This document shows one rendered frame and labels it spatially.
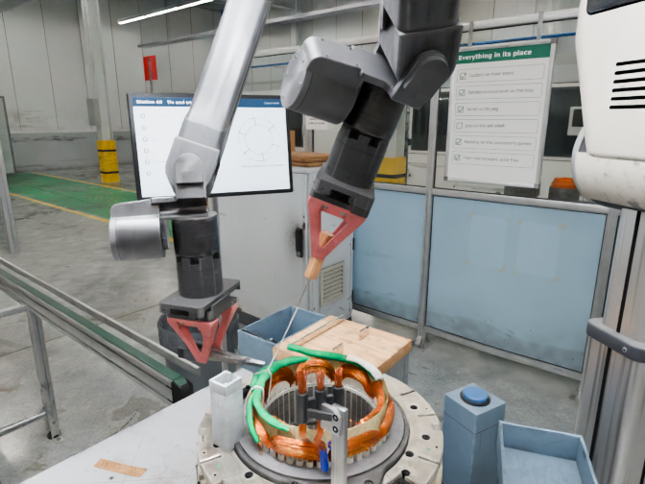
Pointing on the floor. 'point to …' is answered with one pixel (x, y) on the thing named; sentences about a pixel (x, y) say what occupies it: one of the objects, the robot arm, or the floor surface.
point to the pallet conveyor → (120, 356)
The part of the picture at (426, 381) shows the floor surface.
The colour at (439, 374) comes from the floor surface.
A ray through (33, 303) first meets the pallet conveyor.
